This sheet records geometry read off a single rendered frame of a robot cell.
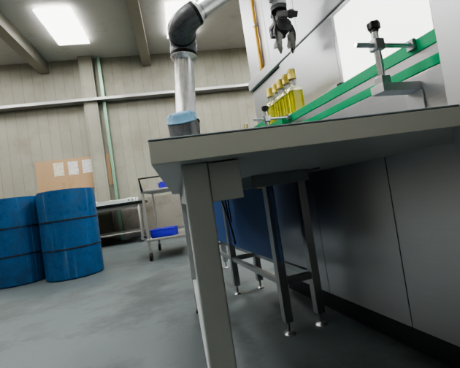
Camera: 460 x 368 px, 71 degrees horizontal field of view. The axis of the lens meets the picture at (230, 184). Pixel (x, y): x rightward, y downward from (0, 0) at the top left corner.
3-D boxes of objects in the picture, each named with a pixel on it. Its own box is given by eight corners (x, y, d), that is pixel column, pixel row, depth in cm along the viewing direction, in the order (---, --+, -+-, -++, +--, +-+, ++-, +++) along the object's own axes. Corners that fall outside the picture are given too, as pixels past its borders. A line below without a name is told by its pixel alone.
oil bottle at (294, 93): (309, 131, 139) (301, 82, 139) (298, 132, 137) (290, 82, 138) (302, 134, 144) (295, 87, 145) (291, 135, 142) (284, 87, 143)
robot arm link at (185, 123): (170, 145, 118) (162, 109, 118) (174, 152, 131) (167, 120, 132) (202, 139, 119) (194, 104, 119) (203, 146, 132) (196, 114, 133)
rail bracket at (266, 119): (293, 132, 138) (289, 104, 138) (257, 135, 133) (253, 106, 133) (290, 133, 141) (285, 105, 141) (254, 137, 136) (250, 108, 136)
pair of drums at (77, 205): (96, 276, 355) (85, 184, 358) (-34, 298, 338) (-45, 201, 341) (113, 262, 434) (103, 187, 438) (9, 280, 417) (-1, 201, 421)
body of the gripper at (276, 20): (285, 40, 150) (280, 15, 151) (293, 31, 142) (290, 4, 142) (269, 40, 148) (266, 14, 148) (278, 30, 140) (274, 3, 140)
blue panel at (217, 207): (317, 255, 148) (304, 163, 149) (283, 263, 142) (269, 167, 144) (223, 232, 299) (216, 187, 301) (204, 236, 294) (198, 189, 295)
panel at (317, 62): (450, 44, 89) (429, -74, 90) (442, 44, 88) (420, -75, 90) (293, 125, 175) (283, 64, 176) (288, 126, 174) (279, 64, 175)
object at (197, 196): (250, 667, 45) (179, 164, 48) (196, 311, 194) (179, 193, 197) (312, 643, 47) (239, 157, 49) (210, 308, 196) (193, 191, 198)
